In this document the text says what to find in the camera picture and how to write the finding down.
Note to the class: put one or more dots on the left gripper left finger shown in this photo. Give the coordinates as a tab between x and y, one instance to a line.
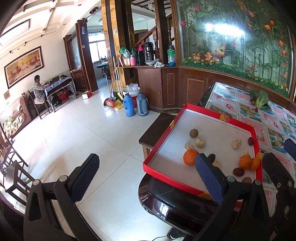
41	222

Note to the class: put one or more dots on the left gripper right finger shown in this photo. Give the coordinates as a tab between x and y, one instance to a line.
242	212

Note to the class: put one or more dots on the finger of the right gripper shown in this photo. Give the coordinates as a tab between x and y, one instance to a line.
290	148
283	219

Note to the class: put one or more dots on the orange mandarin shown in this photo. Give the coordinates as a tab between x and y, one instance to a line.
189	157
245	162
255	164

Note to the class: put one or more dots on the dark red jujube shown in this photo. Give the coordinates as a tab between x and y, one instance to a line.
250	141

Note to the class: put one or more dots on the beige ginger block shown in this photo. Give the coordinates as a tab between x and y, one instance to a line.
236	143

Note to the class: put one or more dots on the brown kiwi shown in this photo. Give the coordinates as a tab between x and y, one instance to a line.
194	133

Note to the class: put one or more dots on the fruit print tablecloth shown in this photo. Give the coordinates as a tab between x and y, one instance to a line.
272	126

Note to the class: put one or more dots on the brown longan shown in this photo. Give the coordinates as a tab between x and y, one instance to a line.
247	180

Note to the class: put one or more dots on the green bok choy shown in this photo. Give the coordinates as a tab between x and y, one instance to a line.
260	98

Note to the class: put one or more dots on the red box lid tray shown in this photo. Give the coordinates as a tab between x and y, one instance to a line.
208	132

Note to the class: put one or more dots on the decorative flower glass panel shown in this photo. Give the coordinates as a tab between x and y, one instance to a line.
246	39

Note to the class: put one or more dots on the dark wooden stool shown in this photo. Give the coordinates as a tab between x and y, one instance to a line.
154	132

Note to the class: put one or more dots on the seated person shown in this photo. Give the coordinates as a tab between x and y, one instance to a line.
39	90

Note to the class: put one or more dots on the blue thermos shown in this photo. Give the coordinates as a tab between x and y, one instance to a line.
128	105

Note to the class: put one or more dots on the wooden sideboard cabinet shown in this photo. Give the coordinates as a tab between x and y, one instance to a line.
168	89

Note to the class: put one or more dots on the grey thermos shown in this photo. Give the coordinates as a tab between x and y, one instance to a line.
142	104

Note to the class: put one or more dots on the framed painting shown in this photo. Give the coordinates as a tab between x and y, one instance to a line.
23	66

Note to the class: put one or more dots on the green water bottle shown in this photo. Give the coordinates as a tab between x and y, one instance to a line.
171	56

